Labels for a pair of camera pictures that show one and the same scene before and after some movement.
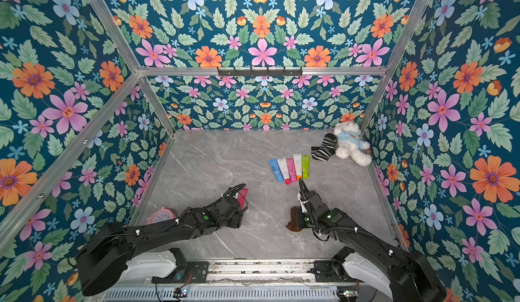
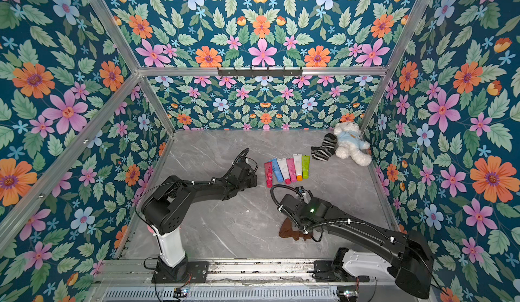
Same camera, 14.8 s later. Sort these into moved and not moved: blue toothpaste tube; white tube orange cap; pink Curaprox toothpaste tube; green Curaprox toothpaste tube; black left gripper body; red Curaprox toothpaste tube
Moved: black left gripper body; red Curaprox toothpaste tube
Not moved: pink Curaprox toothpaste tube; blue toothpaste tube; white tube orange cap; green Curaprox toothpaste tube
